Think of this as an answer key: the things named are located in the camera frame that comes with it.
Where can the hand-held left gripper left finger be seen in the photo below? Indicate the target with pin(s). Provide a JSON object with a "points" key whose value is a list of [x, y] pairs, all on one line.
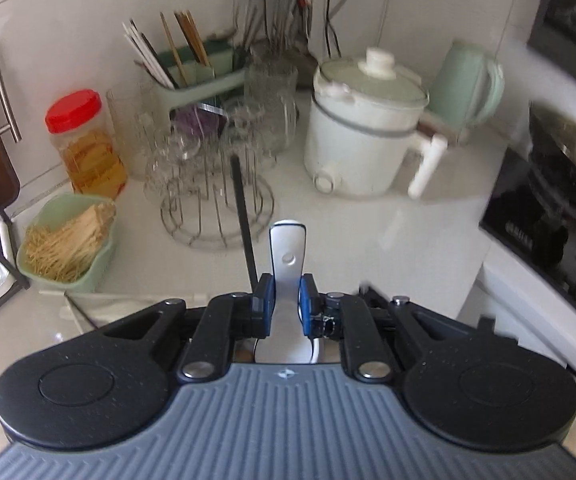
{"points": [[266, 305]]}

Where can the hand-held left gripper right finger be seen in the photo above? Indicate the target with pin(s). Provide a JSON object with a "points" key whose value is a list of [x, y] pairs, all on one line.
{"points": [[308, 305]]}

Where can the white ceramic spoon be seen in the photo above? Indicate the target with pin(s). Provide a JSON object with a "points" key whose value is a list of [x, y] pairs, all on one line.
{"points": [[287, 245]]}

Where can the row of hanging utensils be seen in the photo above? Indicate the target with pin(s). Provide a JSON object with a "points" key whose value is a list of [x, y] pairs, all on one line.
{"points": [[273, 0]]}

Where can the white chopstick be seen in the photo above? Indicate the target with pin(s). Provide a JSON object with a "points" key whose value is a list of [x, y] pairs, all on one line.
{"points": [[143, 52], [118, 293], [153, 57]]}

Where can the white electric pot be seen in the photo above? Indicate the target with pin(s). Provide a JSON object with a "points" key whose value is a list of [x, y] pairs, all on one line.
{"points": [[357, 140]]}

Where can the green plastic basket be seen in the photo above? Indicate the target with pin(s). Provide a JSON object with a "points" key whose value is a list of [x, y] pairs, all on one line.
{"points": [[98, 265]]}

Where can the purple lid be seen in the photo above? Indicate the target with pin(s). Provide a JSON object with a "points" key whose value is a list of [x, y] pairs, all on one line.
{"points": [[195, 122]]}

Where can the textured glass pitcher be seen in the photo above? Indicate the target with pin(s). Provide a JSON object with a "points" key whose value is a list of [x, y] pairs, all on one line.
{"points": [[273, 100]]}

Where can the pile of toothpicks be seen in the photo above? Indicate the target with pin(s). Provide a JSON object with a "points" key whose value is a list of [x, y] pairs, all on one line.
{"points": [[63, 245]]}

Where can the red-lid plastic jar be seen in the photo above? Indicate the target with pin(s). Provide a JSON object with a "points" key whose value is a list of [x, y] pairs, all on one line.
{"points": [[93, 160]]}

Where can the green chopstick holder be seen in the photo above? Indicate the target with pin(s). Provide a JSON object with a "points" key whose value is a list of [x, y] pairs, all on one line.
{"points": [[208, 82]]}

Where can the black induction cooktop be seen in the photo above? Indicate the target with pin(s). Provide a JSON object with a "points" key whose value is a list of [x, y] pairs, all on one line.
{"points": [[527, 220]]}

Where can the green electric kettle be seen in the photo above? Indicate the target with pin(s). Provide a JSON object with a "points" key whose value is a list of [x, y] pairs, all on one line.
{"points": [[467, 85]]}

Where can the steel wok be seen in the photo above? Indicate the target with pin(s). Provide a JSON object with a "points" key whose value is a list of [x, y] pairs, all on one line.
{"points": [[562, 150]]}

